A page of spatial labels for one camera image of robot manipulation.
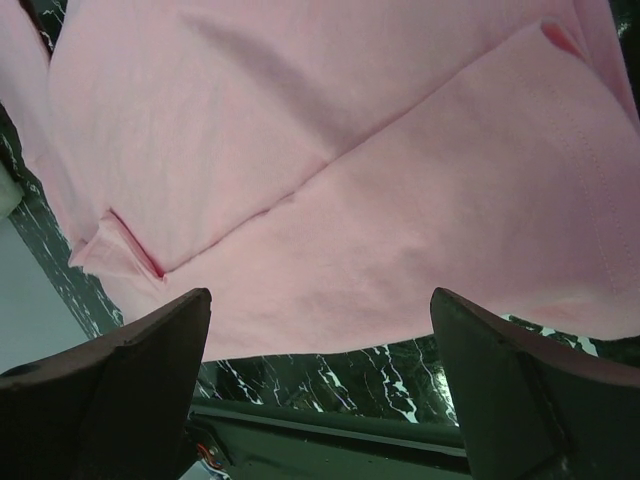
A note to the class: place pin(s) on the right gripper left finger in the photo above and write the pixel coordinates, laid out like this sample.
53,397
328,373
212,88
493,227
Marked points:
114,407

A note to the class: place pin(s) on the pink t shirt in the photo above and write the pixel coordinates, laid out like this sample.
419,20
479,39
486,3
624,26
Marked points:
325,175

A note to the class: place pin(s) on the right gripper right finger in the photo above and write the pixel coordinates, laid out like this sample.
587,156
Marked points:
530,407

